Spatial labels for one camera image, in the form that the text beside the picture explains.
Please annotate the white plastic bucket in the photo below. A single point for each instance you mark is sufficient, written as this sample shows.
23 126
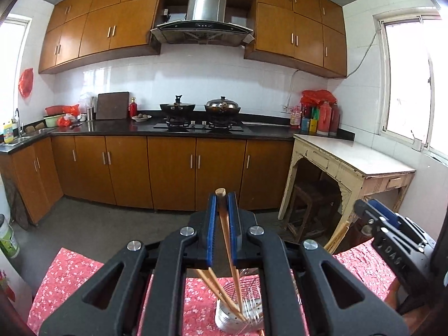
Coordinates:
8 242

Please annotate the black wok on stove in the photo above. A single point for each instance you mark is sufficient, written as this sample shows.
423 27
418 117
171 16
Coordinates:
177 113

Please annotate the lidded dark cooking pot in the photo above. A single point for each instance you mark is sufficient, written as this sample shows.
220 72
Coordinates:
222 109

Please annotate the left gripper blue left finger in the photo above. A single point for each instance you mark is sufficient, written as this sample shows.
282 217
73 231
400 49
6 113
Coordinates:
140 290

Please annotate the dark sauce bottle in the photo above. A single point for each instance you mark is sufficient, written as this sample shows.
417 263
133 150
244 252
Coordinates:
334 121

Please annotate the steel range hood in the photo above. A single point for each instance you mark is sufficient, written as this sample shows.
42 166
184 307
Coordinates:
205 22

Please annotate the cream wooden side table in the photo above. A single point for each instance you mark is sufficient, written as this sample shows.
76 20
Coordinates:
359 171

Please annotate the upper wooden wall cabinets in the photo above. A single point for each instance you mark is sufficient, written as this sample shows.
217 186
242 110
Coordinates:
307 35

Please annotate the person's right hand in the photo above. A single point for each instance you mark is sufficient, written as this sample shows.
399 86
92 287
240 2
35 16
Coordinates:
414 314

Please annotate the wooden stool under table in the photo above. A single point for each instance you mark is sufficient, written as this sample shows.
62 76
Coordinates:
312 207

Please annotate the red floral tablecloth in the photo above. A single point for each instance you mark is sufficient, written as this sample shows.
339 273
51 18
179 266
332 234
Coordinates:
69 270

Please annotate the wire utensil holder basket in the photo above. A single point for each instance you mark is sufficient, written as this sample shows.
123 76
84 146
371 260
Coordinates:
250 305

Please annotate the red oil jug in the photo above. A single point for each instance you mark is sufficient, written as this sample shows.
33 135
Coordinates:
325 112

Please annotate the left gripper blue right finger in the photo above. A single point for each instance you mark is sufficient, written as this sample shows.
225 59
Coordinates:
304 290

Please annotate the yellow dish soap bottle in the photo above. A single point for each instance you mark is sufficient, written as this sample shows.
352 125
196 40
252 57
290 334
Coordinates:
8 134

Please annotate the wooden chopstick six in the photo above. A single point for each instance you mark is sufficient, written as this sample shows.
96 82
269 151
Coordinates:
337 237

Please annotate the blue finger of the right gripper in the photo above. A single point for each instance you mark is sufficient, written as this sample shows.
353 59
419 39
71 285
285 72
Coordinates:
386 212

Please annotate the red plastic basin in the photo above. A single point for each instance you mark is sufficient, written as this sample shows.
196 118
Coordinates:
55 110

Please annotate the wooden chopstick three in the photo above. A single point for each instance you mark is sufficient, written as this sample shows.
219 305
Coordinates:
209 278

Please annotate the small plate of food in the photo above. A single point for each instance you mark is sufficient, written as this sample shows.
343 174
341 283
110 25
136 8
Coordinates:
141 118

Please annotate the dark wooden cutting board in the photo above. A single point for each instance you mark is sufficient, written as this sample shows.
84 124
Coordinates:
112 106

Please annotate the lower wooden kitchen cabinets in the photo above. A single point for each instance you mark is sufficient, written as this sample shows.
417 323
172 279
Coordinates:
160 173

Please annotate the green basin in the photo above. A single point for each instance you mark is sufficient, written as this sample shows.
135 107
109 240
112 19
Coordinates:
52 121

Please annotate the gas stove top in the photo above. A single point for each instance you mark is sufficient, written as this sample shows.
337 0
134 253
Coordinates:
200 127

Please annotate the red plastic bag on wall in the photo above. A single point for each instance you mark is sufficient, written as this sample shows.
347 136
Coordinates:
25 84

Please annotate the wooden chopstick four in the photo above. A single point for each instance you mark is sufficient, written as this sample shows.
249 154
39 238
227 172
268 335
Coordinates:
224 221

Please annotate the right window frame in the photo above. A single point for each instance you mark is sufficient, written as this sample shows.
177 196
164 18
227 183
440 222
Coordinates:
414 50

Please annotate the red bottle on counter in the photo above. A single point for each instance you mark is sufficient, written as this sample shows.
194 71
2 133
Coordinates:
133 107

